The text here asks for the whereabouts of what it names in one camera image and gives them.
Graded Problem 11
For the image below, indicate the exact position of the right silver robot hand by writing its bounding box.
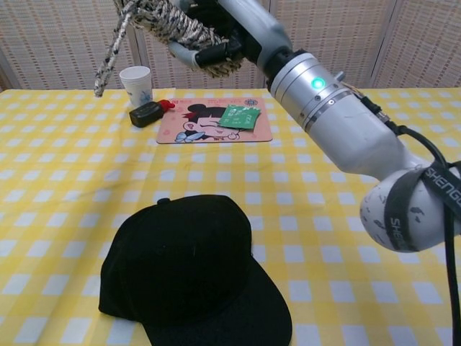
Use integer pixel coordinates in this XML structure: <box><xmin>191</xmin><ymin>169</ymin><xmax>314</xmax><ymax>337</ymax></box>
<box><xmin>168</xmin><ymin>0</ymin><xmax>293</xmax><ymax>79</ymax></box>

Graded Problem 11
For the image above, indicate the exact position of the beige speckled rope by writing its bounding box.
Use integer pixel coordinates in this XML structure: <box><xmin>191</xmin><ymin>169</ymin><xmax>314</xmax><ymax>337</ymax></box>
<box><xmin>93</xmin><ymin>0</ymin><xmax>244</xmax><ymax>98</ymax></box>

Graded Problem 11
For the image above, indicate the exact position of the woven bamboo screen panel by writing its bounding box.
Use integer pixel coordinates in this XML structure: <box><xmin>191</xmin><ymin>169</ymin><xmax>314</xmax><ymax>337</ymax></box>
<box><xmin>129</xmin><ymin>0</ymin><xmax>273</xmax><ymax>89</ymax></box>
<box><xmin>0</xmin><ymin>0</ymin><xmax>136</xmax><ymax>91</ymax></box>
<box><xmin>268</xmin><ymin>0</ymin><xmax>397</xmax><ymax>89</ymax></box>
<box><xmin>370</xmin><ymin>0</ymin><xmax>461</xmax><ymax>89</ymax></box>

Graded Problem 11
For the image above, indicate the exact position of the green foil packet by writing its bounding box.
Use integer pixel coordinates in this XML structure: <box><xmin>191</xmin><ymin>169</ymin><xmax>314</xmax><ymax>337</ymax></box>
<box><xmin>218</xmin><ymin>104</ymin><xmax>261</xmax><ymax>130</ymax></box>

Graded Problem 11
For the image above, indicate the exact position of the pink cartoon mouse pad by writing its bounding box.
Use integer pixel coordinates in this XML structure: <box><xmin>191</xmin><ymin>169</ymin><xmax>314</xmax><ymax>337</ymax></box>
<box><xmin>156</xmin><ymin>97</ymin><xmax>274</xmax><ymax>145</ymax></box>

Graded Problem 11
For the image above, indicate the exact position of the white paper cup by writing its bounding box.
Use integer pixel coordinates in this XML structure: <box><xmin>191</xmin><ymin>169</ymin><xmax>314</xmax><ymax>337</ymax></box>
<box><xmin>119</xmin><ymin>66</ymin><xmax>153</xmax><ymax>107</ymax></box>

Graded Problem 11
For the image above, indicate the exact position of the black key fob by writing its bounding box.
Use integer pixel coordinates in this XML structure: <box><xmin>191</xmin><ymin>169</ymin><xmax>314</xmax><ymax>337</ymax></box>
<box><xmin>128</xmin><ymin>100</ymin><xmax>165</xmax><ymax>128</ymax></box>

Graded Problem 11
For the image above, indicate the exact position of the yellow checkered tablecloth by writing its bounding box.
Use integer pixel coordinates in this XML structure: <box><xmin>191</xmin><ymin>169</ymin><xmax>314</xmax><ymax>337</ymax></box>
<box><xmin>0</xmin><ymin>87</ymin><xmax>461</xmax><ymax>346</ymax></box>

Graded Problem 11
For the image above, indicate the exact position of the black baseball cap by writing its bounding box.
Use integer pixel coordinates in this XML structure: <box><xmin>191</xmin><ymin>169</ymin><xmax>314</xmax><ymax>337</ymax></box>
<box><xmin>98</xmin><ymin>194</ymin><xmax>293</xmax><ymax>346</ymax></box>

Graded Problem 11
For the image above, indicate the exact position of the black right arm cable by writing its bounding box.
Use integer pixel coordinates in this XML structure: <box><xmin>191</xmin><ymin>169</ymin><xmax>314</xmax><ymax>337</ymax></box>
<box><xmin>338</xmin><ymin>71</ymin><xmax>461</xmax><ymax>346</ymax></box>

